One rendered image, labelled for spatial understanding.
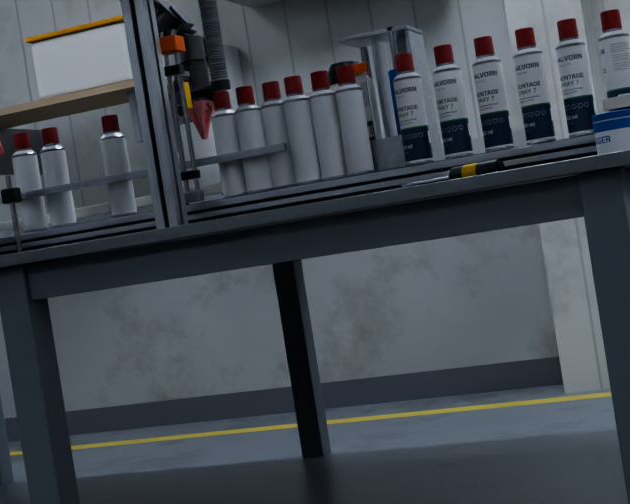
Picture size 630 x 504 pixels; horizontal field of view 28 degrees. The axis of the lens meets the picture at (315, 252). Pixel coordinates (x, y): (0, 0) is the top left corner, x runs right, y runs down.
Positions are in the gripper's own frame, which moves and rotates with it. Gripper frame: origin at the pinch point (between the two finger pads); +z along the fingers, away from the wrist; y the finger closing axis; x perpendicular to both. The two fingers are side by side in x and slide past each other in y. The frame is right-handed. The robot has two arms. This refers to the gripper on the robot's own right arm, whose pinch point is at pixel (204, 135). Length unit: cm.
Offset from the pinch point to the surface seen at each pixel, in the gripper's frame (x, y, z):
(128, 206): 7.5, 15.4, 11.7
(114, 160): 8.3, 16.4, 2.2
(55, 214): 8.4, 31.9, 10.6
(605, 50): 8, -81, 0
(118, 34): -238, 146, -73
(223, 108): 7.3, -8.5, -3.5
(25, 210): 9.7, 37.9, 8.8
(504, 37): -306, -1, -47
